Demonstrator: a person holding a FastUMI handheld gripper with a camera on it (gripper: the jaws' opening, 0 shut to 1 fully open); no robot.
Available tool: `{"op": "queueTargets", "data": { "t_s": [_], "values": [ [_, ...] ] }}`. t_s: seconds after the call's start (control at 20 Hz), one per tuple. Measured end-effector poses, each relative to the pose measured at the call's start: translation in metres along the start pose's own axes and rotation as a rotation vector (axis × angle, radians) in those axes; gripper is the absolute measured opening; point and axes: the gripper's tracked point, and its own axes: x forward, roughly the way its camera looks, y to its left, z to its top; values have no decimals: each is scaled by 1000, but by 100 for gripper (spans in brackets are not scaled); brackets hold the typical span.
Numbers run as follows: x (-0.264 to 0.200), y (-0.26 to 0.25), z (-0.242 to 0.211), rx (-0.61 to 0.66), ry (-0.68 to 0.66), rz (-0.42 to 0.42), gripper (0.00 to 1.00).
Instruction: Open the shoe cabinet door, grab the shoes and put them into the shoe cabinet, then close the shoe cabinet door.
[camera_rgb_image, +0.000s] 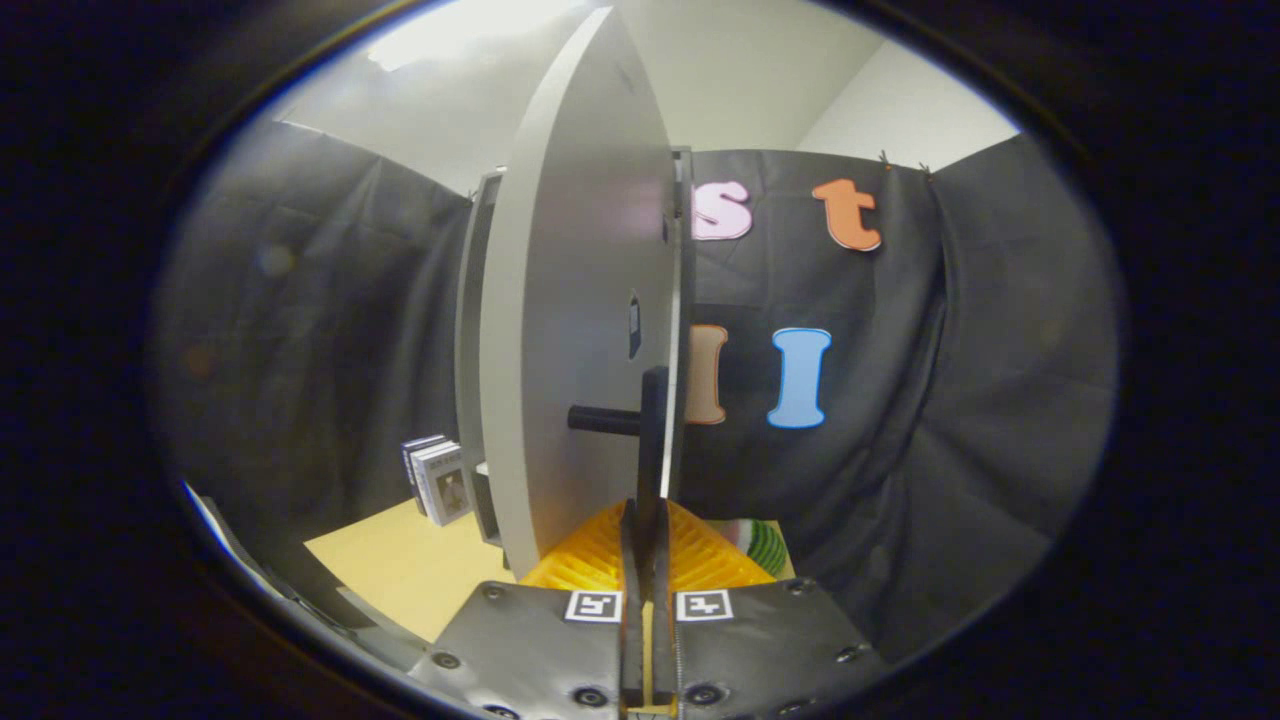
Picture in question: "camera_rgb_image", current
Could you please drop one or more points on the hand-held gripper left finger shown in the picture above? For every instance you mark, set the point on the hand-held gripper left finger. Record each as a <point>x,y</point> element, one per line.
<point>631,600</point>

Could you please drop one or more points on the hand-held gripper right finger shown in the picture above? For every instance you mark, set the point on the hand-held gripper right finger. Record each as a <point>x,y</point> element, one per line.
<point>662,600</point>

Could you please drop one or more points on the white shoe cabinet door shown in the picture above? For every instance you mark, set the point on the white shoe cabinet door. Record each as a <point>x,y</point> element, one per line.
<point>570,300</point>

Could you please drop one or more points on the grey shoe cabinet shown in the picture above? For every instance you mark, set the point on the grey shoe cabinet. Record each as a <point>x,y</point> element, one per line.
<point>470,330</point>

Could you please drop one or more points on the green striped object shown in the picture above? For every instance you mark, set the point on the green striped object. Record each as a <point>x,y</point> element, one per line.
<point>766,547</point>

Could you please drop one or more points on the grey cover book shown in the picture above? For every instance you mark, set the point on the grey cover book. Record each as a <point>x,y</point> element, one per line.
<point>448,485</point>

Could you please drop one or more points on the blue cover book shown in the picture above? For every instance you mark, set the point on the blue cover book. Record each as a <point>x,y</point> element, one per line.
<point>412,465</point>

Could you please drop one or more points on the black backdrop cloth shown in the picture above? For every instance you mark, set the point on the black backdrop cloth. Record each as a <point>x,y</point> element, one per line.
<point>950,400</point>

